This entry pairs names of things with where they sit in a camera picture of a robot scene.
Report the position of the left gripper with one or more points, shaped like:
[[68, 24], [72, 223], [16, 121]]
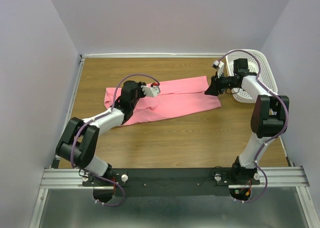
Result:
[[139, 87]]

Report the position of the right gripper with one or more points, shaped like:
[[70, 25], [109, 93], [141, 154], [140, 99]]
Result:
[[215, 87]]

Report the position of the pink t shirt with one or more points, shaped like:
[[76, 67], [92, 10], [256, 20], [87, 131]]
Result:
[[177, 98]]

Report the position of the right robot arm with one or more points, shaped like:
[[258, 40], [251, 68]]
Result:
[[268, 121]]

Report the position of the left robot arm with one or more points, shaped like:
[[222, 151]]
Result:
[[79, 139]]

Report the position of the white plastic basket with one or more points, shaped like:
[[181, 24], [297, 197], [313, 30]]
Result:
[[266, 76]]

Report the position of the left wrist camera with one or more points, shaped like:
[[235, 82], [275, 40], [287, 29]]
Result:
[[151, 91]]

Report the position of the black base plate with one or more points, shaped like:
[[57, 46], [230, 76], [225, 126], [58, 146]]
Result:
[[166, 182]]

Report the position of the aluminium frame rail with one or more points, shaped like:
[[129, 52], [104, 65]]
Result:
[[207, 139]]

